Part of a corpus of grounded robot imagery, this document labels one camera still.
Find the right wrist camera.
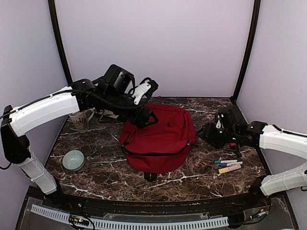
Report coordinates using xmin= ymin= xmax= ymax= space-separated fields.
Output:
xmin=216 ymin=120 xmax=223 ymax=129

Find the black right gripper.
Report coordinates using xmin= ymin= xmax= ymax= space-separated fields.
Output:
xmin=196 ymin=122 xmax=238 ymax=149

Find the red student backpack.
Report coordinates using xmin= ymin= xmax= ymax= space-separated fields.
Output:
xmin=119 ymin=104 xmax=196 ymax=182

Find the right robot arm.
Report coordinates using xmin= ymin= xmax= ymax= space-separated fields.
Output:
xmin=197 ymin=105 xmax=307 ymax=208

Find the black frame post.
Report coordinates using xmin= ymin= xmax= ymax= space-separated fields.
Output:
xmin=48 ymin=0 xmax=72 ymax=85
xmin=231 ymin=0 xmax=261 ymax=104

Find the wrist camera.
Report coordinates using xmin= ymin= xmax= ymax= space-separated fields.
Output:
xmin=216 ymin=120 xmax=223 ymax=129
xmin=128 ymin=77 xmax=159 ymax=105

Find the teal ceramic bowl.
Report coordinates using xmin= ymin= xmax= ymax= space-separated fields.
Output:
xmin=62 ymin=150 xmax=85 ymax=172

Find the pink black highlighter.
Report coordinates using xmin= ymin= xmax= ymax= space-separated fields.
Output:
xmin=230 ymin=143 xmax=242 ymax=158

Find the left black frame post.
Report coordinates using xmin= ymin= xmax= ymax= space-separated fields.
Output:
xmin=48 ymin=0 xmax=72 ymax=85

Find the teal cap marker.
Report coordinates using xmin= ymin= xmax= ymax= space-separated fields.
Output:
xmin=214 ymin=160 xmax=237 ymax=164

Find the purple cap marker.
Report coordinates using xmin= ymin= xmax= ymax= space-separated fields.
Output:
xmin=220 ymin=161 xmax=243 ymax=168

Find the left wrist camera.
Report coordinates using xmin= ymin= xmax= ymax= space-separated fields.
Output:
xmin=128 ymin=77 xmax=159 ymax=105

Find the yellow pink pastel highlighter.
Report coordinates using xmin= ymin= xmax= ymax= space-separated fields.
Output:
xmin=219 ymin=164 xmax=241 ymax=174

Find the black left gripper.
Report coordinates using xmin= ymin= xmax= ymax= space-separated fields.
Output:
xmin=102 ymin=90 xmax=159 ymax=128

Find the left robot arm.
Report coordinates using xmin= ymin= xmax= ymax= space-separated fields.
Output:
xmin=0 ymin=64 xmax=158 ymax=209

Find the white floral ceramic mug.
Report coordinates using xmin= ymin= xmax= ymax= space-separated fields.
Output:
xmin=69 ymin=109 xmax=94 ymax=134

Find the white slotted cable duct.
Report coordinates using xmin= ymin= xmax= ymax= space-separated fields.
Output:
xmin=30 ymin=205 xmax=229 ymax=230

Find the right black frame post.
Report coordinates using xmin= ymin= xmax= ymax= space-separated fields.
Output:
xmin=231 ymin=0 xmax=261 ymax=104

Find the black front rail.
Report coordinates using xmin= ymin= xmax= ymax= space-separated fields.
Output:
xmin=25 ymin=185 xmax=286 ymax=219

